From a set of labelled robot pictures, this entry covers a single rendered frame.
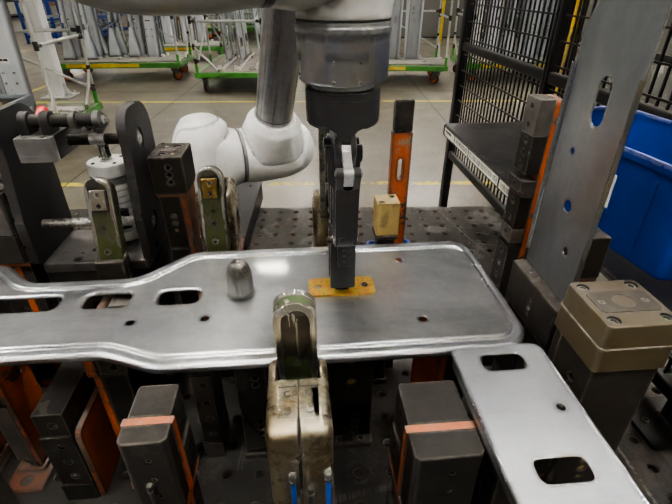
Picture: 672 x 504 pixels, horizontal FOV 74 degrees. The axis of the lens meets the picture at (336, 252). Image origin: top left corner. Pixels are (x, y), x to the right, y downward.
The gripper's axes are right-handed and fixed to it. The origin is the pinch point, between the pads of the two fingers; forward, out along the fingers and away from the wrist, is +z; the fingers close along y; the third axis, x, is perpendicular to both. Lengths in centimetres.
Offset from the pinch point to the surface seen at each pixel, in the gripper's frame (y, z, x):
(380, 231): -10.8, 2.5, 6.8
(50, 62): -611, 61, -320
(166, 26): -932, 44, -243
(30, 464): 1, 33, -47
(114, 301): -1.1, 5.7, -28.8
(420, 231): -68, 35, 31
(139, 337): 7.5, 4.6, -23.1
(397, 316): 6.4, 4.5, 6.0
